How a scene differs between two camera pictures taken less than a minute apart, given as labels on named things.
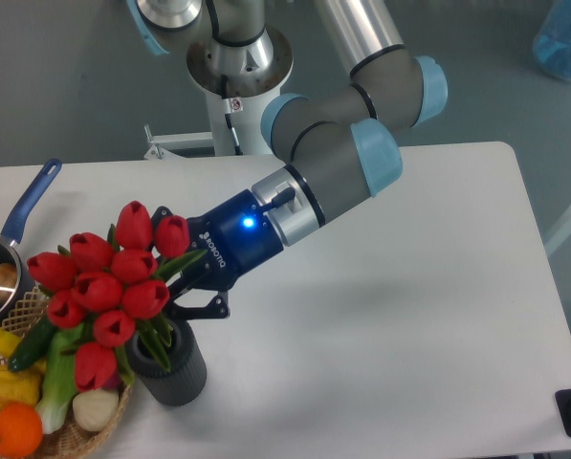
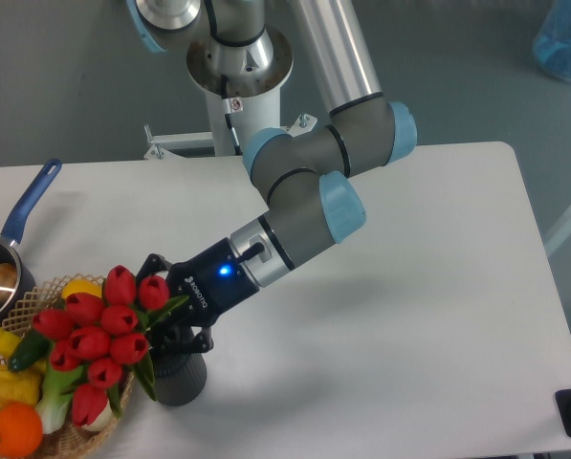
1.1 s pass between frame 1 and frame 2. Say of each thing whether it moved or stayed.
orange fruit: stayed
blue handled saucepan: stayed
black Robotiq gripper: moved
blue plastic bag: stayed
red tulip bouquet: moved
